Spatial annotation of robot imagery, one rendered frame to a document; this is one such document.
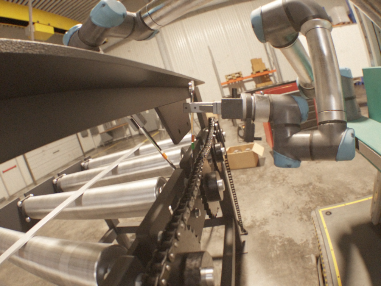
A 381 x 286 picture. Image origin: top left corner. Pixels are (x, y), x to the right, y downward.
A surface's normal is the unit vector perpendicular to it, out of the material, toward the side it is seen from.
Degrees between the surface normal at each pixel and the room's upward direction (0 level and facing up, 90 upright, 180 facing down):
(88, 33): 124
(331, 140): 66
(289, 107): 71
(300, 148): 80
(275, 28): 128
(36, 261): 53
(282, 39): 142
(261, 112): 99
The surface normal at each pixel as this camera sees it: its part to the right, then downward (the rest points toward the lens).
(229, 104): -0.19, 0.23
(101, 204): -0.29, -0.15
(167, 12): -0.10, 0.90
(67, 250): -0.31, -0.88
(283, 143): -0.73, -0.11
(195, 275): -0.33, -0.63
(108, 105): 0.94, -0.23
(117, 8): 0.77, -0.32
